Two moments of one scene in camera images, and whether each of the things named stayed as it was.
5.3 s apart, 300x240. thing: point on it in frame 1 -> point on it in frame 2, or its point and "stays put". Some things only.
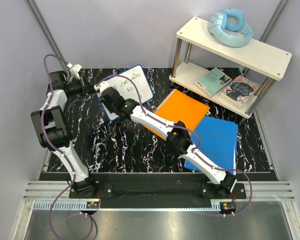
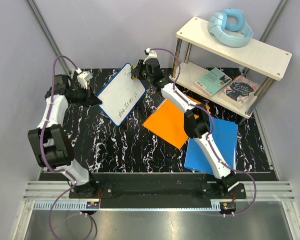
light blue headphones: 229,27 stays put
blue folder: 219,145 stays put
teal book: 213,81 stays put
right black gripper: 105,104 -> 139,66
